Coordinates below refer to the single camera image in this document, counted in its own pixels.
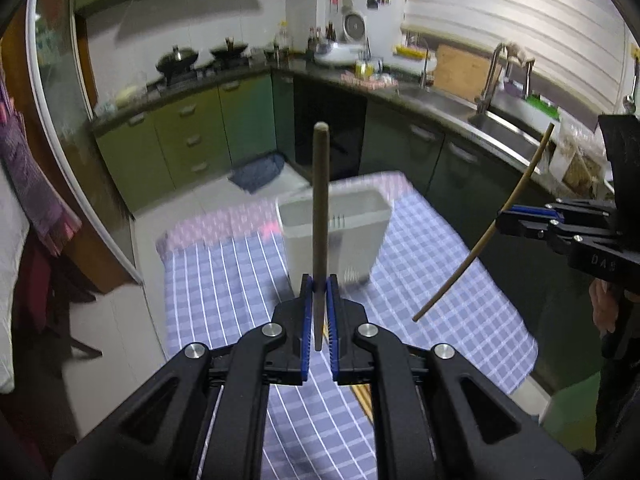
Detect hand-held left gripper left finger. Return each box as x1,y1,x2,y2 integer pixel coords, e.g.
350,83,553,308
52,274,316,480

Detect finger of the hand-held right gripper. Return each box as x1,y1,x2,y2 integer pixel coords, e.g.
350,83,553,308
499,211,622,257
509,199,619,232

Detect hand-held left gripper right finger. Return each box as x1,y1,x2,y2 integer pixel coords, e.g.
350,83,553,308
326,274,584,480

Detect light bamboo chopstick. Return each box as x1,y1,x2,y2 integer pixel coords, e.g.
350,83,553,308
412,122,556,322

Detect white utensil holder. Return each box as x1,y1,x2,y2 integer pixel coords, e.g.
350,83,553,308
276,186,394,288

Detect dark brown chopstick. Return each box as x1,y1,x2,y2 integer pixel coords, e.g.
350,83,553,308
312,122,331,352

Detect person's right hand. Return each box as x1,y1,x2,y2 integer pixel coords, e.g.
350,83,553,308
590,279,622,332

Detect clear plastic food bag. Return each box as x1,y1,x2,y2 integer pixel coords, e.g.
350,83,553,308
549,119,610,197

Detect pile of bamboo chopsticks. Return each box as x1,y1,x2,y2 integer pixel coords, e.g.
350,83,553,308
351,384,377,420

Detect blue checked tablecloth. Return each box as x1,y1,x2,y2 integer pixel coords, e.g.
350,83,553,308
156,192,540,480

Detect dark green sink cabinets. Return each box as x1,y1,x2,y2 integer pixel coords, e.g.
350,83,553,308
364,99,601,401

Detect steel sink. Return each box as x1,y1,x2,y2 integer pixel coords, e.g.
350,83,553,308
399,81,543,162

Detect pink dotted cloth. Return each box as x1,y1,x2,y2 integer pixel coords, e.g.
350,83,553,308
155,170,416,256

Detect large steel faucet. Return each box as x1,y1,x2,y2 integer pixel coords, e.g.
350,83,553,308
474,41,537,117

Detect blue floor rag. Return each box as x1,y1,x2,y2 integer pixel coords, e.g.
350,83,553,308
228,151,288,194

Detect wooden cutting board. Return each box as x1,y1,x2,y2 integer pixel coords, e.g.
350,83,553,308
433,43,494,104

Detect black built-in appliance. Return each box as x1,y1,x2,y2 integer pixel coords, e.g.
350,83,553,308
293,76,369,182

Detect thin steel faucet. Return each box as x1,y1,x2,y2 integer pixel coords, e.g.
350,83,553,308
406,31,432,87

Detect white window blind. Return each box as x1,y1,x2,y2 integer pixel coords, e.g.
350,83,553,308
400,0,640,128

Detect pink dish cloth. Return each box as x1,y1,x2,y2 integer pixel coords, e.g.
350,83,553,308
340,72,399,92

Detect green lower cabinets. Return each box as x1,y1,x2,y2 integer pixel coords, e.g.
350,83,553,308
94,71,297,213

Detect dark wooden chair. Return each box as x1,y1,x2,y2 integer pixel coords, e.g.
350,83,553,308
14,242,103,378

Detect dark stone countertop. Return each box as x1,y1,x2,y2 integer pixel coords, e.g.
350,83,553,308
91,54,617,197

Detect white rice cooker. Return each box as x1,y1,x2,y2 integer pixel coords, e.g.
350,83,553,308
314,11,370,67

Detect black gas stove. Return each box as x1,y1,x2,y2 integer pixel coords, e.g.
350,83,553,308
147,55,253,92

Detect row of dark sauce bottles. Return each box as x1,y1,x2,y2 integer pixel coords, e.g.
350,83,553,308
306,21,339,54

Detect black wok with lid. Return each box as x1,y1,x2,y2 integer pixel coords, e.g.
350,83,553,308
155,46,200,79
209,37,250,62

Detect clear oil bottle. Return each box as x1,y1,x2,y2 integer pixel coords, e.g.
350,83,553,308
276,21,294,59

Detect plastic bag of vegetables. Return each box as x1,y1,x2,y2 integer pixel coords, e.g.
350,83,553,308
94,84,147,117

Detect white sheet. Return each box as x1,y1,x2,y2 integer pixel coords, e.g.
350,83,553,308
0,167,32,393

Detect sliding glass door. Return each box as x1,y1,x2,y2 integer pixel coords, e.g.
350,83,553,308
24,0,147,288

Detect purple plaid apron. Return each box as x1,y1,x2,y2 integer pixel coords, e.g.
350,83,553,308
0,82,82,257

